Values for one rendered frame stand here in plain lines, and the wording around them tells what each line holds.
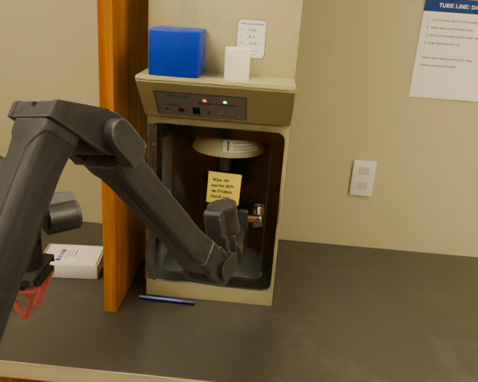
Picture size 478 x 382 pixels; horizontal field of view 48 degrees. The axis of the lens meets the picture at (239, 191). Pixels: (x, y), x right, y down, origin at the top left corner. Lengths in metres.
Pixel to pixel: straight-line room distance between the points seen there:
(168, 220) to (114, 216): 0.40
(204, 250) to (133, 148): 0.28
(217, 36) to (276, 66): 0.14
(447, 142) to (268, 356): 0.88
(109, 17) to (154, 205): 0.46
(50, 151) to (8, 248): 0.12
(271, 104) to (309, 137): 0.56
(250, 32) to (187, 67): 0.17
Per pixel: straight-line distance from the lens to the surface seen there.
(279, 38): 1.17
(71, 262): 1.49
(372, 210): 1.75
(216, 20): 1.18
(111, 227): 1.24
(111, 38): 1.13
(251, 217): 1.20
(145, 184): 0.79
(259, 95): 1.09
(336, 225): 1.76
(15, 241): 0.64
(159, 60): 1.09
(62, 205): 1.02
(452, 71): 1.69
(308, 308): 1.40
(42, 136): 0.65
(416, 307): 1.50
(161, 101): 1.15
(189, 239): 0.89
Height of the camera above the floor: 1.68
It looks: 20 degrees down
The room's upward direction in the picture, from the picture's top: 4 degrees clockwise
